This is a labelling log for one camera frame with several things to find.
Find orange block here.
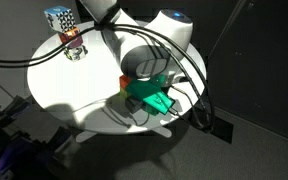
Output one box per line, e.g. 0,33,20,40
118,74,134,91

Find white green black cube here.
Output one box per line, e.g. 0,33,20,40
62,44,89,63

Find red and purple cube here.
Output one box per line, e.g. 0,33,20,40
58,27,85,50

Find blue-topped triangle-pattern cube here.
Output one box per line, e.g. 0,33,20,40
43,5,76,34

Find black equipment with purple lights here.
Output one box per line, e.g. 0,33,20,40
0,94,102,180

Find purple clamp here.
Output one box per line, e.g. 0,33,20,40
0,139,30,169

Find green wrist camera housing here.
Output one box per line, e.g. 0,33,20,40
126,74,176,117

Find white table pedestal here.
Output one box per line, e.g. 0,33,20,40
75,126,174,144

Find black cable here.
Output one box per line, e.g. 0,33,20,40
0,23,215,132
0,20,217,134

